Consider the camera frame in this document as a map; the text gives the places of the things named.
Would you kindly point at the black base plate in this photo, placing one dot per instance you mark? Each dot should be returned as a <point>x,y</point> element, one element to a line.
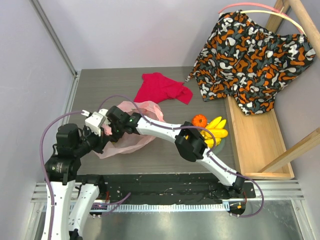
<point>162,189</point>

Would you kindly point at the patterned orange black fabric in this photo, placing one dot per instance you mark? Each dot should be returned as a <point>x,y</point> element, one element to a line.
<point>246,61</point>

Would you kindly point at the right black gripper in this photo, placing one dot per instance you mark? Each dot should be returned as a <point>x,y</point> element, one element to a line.
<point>113,115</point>

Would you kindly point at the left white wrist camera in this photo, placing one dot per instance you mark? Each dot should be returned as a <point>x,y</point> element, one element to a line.
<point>95,121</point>

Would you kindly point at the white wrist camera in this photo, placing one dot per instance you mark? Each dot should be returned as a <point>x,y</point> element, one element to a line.
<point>103,112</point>
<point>95,121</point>

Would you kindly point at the yellow fake fruit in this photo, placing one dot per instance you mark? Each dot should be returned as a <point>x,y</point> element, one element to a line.
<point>217,133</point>

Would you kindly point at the pink plastic bag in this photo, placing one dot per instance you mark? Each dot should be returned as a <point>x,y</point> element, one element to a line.
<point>130,143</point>

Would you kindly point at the red cloth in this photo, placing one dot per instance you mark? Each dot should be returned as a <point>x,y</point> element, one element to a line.
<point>158,88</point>

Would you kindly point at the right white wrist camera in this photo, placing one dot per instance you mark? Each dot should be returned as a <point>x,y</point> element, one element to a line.
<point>103,112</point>

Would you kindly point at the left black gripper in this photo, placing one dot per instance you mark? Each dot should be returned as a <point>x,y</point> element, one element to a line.
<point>102,141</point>

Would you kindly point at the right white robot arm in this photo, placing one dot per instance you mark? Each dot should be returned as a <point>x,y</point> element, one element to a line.
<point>187,139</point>

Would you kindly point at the large yellow banana bunch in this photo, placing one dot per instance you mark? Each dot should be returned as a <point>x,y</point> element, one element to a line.
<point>211,142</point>

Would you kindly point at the wooden tray frame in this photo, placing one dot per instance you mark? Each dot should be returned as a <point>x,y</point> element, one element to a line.
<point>258,146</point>

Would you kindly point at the grey-green plate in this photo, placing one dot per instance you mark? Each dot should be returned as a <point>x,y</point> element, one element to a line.
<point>218,149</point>

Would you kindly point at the small yellow banana bunch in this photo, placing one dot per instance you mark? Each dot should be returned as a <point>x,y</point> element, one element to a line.
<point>217,123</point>

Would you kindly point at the orange fake pumpkin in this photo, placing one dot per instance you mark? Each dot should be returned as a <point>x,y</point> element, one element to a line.
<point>199,120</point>

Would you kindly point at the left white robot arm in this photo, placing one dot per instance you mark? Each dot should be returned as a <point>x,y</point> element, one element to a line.
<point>62,220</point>

